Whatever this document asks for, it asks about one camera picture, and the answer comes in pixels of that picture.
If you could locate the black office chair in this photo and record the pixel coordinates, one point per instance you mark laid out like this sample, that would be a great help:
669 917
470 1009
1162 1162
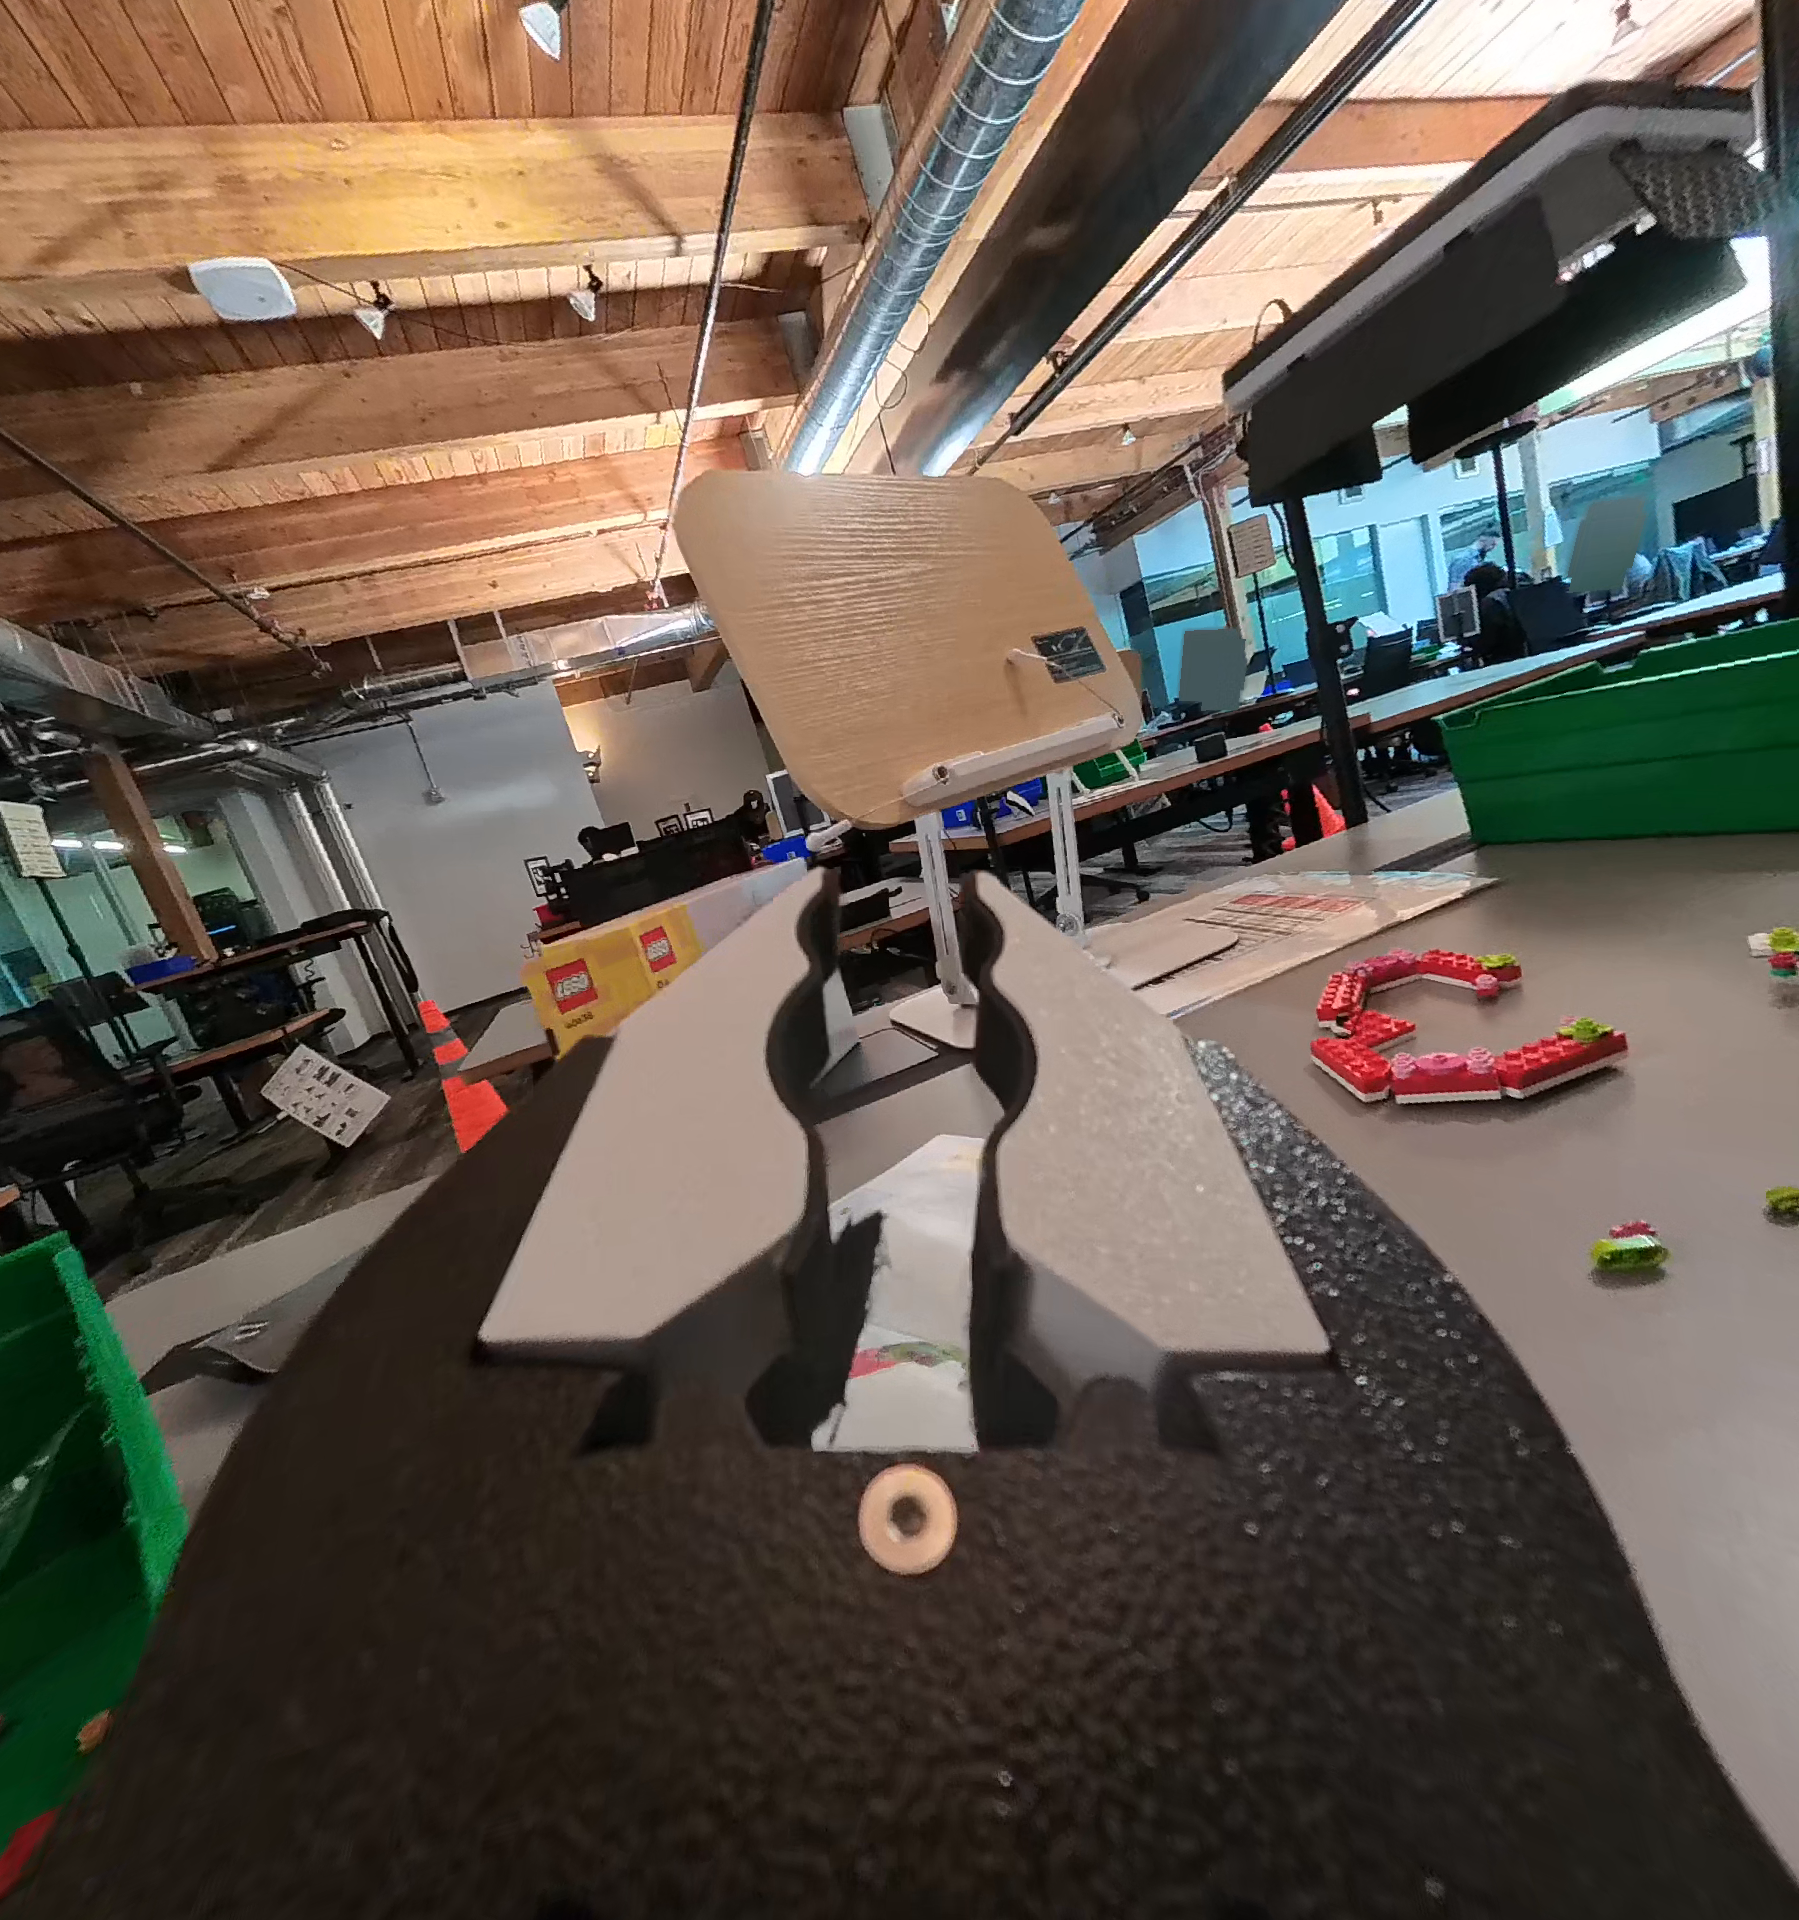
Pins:
29 1110

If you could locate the clear plastic bag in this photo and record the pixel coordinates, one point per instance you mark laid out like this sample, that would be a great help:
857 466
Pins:
907 1291

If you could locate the silver ventilation duct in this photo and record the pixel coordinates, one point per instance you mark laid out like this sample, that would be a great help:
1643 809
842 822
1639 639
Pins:
928 225

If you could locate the yellow lego box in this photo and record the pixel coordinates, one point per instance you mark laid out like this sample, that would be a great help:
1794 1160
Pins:
599 984

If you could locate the red lego arc with white edge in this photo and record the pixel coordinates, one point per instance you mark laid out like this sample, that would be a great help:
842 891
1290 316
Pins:
1454 1075

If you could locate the white printed paper sheet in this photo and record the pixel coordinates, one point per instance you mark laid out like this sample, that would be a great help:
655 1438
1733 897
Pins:
325 1096

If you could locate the white ceiling access point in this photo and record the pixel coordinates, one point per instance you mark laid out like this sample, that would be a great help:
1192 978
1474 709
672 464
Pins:
241 287

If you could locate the red lego piece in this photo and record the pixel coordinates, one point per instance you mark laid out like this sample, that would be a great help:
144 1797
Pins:
6 1860

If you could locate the tan cardboard sheet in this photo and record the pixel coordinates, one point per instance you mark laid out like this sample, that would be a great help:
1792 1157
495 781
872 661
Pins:
1170 952

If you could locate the white sign on stand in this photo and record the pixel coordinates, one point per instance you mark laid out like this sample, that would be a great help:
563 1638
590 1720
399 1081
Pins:
25 840

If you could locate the laminated instruction sheet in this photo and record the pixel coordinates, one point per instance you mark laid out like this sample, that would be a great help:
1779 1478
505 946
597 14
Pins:
1335 908

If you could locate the ceiling spotlight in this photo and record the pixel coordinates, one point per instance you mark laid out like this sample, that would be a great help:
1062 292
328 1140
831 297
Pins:
373 315
544 27
584 297

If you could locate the black overhead lamp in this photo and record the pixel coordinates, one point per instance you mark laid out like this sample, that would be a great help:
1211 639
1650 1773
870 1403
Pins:
1440 301

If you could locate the wooden book stand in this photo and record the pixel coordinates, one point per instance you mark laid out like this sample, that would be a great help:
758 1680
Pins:
868 630

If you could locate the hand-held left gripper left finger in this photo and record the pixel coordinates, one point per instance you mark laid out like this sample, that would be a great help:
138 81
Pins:
658 1186

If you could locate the orange traffic cone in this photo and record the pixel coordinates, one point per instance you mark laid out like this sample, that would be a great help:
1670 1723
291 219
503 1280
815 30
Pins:
437 1036
475 1113

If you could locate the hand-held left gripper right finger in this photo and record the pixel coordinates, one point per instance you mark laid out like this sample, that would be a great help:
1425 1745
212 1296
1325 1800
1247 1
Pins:
1139 1200

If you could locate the green plastic bin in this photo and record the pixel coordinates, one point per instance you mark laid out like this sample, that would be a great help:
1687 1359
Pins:
1664 751
44 1502

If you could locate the red lego arc with large leaf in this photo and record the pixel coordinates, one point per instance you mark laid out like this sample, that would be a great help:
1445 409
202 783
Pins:
1418 967

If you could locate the black pole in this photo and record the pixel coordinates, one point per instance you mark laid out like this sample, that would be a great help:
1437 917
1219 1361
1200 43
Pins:
1320 660
1795 375

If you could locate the lime lego piece with pink flower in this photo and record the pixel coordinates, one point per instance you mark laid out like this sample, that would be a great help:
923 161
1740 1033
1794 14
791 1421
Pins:
1628 1247

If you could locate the long wooden desk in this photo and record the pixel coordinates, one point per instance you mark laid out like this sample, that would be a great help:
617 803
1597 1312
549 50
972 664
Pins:
1213 751

